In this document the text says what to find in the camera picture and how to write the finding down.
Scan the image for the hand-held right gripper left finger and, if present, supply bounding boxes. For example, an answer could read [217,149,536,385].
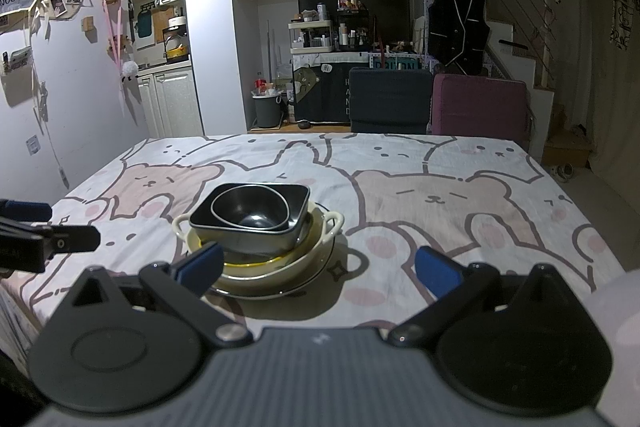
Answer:
[62,242,253,349]

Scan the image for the yellow rim lemon print bowl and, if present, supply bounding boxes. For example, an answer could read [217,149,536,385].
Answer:
[186,209,318,269]

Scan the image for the teal lettered sign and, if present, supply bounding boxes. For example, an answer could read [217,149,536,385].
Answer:
[369,56,420,70]

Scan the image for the white plate black rim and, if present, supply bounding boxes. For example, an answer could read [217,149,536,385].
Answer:
[207,204,335,301]

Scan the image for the white kitchen base cabinet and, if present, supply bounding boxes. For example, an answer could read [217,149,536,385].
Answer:
[136,64,205,138]

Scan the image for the grey sneaker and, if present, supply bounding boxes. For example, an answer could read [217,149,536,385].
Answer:
[549,162,577,184]

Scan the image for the black vest white trim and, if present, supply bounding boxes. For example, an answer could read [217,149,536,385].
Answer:
[426,0,492,76]

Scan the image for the round steel bowl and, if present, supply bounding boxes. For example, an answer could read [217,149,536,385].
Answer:
[210,186,291,233]

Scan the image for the rectangular steel tray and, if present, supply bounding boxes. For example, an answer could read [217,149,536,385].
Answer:
[188,182,311,258]

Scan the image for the black wall panel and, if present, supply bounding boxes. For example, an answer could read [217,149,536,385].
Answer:
[297,0,412,56]

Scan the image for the yellow pot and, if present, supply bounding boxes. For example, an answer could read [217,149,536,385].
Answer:
[164,34,191,64]

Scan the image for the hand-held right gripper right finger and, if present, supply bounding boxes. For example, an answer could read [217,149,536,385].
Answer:
[387,246,576,348]

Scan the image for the cream bowl two handles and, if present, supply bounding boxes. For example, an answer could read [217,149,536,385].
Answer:
[172,201,346,299]

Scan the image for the black lettered cabinet curtain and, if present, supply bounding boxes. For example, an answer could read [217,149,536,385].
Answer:
[292,62,352,126]

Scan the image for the pink ribbon with pompom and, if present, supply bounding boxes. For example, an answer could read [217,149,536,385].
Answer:
[101,0,141,125]

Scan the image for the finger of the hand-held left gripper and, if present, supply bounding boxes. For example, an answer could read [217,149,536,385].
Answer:
[0,219,101,254]
[0,199,52,223]

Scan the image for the bear print tablecloth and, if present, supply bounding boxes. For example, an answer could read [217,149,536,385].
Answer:
[0,133,628,358]

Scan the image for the dark blue chair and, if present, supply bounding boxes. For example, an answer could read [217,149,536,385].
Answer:
[348,66,434,134]

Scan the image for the grey trash bin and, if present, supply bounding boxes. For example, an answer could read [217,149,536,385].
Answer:
[251,93,284,130]

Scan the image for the maroon chair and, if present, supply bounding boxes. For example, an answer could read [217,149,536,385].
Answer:
[430,73,531,154]

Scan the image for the white shelf organizer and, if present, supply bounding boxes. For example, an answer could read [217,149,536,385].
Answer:
[288,19,335,54]

